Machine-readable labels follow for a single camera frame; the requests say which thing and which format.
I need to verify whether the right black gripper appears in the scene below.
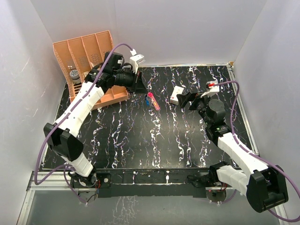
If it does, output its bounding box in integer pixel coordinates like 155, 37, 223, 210
177, 90, 214, 126

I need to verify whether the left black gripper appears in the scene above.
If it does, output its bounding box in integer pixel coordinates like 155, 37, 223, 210
113, 67, 148, 94

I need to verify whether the key with blue tag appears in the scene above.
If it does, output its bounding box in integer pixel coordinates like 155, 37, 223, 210
145, 95, 151, 106

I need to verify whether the pink strap keyring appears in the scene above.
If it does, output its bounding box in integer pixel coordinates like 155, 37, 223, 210
147, 92, 160, 111

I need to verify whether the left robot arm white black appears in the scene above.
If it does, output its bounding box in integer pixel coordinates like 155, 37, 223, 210
44, 52, 147, 187

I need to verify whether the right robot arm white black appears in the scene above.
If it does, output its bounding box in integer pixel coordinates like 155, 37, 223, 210
177, 92, 288, 213

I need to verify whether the white cardboard box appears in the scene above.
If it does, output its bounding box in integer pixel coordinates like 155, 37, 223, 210
170, 86, 184, 105

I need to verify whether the orange plastic file organizer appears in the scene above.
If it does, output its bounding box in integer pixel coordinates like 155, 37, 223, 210
53, 30, 113, 102

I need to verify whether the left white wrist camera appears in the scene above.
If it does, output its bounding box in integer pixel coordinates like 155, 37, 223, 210
129, 54, 145, 74

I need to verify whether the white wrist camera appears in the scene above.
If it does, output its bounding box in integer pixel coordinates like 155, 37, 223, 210
129, 54, 145, 74
201, 81, 220, 98

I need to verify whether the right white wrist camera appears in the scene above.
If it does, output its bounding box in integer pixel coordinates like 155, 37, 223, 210
201, 81, 220, 98

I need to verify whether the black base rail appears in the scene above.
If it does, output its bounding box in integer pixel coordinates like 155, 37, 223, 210
96, 168, 213, 198

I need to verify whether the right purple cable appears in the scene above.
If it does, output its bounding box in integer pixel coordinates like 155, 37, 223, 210
210, 81, 300, 222

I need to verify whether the purple cable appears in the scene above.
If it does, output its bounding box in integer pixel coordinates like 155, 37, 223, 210
210, 81, 300, 222
34, 43, 136, 204

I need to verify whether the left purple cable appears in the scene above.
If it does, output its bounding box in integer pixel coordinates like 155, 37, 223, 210
34, 43, 136, 204

